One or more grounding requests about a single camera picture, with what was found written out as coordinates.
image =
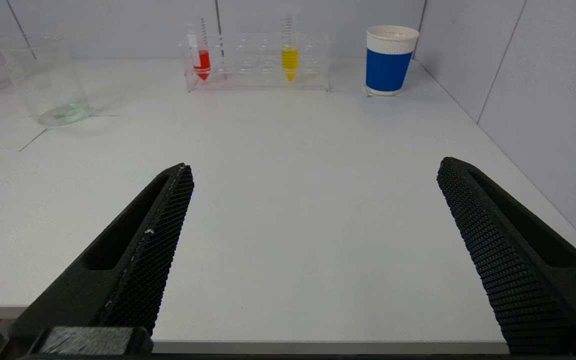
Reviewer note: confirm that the blue white paper cup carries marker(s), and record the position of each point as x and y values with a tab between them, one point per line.
388	67

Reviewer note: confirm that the test tube with yellow pigment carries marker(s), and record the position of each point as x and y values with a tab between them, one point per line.
289	60

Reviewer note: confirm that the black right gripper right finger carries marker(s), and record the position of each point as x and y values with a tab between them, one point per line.
518	260

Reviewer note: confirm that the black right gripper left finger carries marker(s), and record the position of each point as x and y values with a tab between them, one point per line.
133	260

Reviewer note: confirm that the clear glass beaker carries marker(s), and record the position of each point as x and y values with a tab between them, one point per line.
63	112

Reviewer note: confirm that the red pigment tube white label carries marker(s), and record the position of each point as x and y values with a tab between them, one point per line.
202	62

